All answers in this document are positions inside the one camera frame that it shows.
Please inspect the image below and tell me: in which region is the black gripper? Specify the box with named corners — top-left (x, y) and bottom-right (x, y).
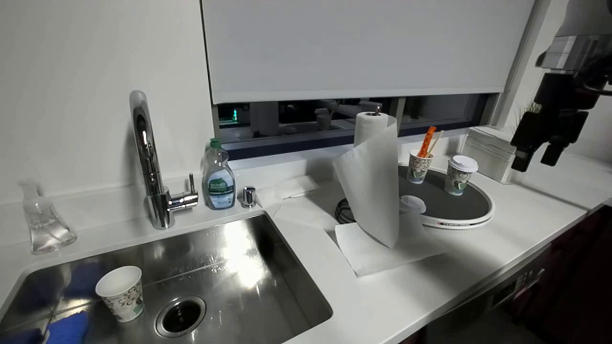
top-left (511, 74), bottom-right (597, 171)

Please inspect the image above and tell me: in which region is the white plastic cup lid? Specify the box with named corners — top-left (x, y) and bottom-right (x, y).
top-left (400, 194), bottom-right (427, 213)

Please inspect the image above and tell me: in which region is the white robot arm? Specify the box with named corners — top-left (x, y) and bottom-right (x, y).
top-left (511, 0), bottom-right (612, 171)

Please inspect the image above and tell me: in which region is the lidded paper cup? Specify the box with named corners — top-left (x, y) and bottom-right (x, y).
top-left (446, 154), bottom-right (479, 196)

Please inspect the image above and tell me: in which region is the open paper cup on tray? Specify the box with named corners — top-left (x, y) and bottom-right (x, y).
top-left (408, 152), bottom-right (433, 185)

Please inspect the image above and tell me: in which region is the paper cup in sink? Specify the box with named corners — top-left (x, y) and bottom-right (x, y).
top-left (96, 265), bottom-right (146, 322)

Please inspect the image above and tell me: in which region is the white planter box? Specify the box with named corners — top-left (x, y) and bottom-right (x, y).
top-left (464, 127), bottom-right (515, 183)

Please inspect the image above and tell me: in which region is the round black white tray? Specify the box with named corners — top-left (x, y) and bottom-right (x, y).
top-left (398, 165), bottom-right (496, 229)

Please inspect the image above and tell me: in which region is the orange stirrer stick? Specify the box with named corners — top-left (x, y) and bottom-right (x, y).
top-left (418, 125), bottom-right (437, 158)

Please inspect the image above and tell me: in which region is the paper towel roll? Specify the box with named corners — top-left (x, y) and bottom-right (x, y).
top-left (333, 110), bottom-right (400, 248)

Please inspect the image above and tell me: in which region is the small chrome sink knob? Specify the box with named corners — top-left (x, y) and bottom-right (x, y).
top-left (240, 185), bottom-right (257, 208)

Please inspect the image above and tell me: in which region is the white window blind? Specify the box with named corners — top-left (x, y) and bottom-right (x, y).
top-left (203, 0), bottom-right (534, 102)

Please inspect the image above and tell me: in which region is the dish soap bottle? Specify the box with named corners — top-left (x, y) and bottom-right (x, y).
top-left (201, 137), bottom-right (236, 209)

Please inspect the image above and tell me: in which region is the stainless steel sink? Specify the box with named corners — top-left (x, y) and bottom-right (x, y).
top-left (0, 211), bottom-right (333, 344)

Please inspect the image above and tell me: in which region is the chrome kitchen faucet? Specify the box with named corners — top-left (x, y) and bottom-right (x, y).
top-left (131, 89), bottom-right (200, 229)

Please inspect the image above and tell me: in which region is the blue sponge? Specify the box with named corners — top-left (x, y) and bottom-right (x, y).
top-left (45, 311), bottom-right (91, 344)

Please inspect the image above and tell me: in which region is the clear glass flask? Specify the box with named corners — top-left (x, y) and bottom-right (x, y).
top-left (20, 179), bottom-right (77, 253)

